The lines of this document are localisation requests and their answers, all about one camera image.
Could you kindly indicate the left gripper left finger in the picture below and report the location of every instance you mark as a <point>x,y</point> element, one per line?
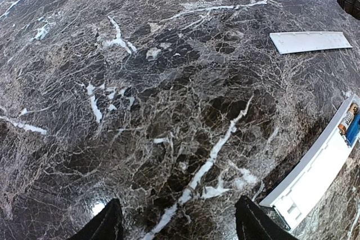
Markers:
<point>107,224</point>

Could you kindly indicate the white battery cover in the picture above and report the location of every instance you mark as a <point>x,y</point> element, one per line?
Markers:
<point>308,41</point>

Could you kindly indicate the white remote control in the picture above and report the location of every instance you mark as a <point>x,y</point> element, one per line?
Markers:
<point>304,186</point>

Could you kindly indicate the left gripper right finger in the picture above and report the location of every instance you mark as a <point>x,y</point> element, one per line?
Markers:
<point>253,223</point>

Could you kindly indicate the gold black battery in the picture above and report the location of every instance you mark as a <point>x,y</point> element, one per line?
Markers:
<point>348,118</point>

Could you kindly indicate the blue battery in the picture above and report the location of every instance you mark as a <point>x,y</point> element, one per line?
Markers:
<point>353,130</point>

